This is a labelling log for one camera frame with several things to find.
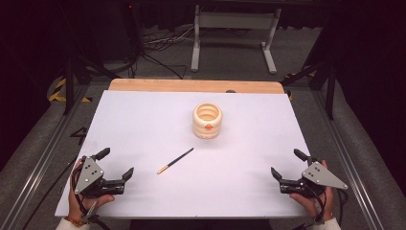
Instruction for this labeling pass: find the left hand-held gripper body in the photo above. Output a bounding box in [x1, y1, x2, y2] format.
[74, 155, 125, 197]

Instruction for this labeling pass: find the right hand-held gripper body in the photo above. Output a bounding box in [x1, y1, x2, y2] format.
[280, 159, 350, 197]

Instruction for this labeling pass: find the person's left hand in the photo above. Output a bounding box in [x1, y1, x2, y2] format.
[67, 158, 116, 222]

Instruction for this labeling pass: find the person's right hand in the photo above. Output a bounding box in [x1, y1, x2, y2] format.
[288, 159, 336, 222]

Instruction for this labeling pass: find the black pen with gold end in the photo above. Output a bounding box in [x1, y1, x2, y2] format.
[156, 147, 195, 175]

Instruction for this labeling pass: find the white board mat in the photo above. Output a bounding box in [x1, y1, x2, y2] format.
[54, 89, 312, 219]

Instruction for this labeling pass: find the black tripod stand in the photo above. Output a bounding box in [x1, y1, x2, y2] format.
[280, 58, 337, 122]
[61, 52, 123, 117]

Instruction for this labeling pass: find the cream ribbed pen holder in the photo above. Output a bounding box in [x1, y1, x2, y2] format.
[192, 102, 223, 140]

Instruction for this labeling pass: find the person's dark clothing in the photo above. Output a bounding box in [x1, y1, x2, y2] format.
[128, 218, 273, 230]

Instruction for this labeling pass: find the dark device with red light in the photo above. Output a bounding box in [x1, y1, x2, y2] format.
[118, 1, 143, 61]

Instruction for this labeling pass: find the aluminium floor rail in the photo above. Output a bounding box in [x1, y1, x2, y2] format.
[0, 83, 93, 230]
[309, 89, 386, 230]

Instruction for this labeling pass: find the right hand-held gripper cable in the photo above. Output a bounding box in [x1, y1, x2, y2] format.
[305, 185, 350, 227]

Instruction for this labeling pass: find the hand-held gripper cable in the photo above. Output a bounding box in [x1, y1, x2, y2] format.
[71, 164, 111, 230]
[305, 185, 350, 227]

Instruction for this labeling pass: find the left hand-held gripper cable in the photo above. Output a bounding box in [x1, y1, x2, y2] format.
[71, 164, 111, 230]

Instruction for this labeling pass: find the amber bead bracelet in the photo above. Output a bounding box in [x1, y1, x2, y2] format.
[64, 216, 91, 228]

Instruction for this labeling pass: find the bundle of floor cables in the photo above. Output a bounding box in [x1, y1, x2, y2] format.
[128, 23, 196, 81]

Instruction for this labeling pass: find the white metal stand frame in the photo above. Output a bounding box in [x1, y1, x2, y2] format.
[190, 4, 282, 76]

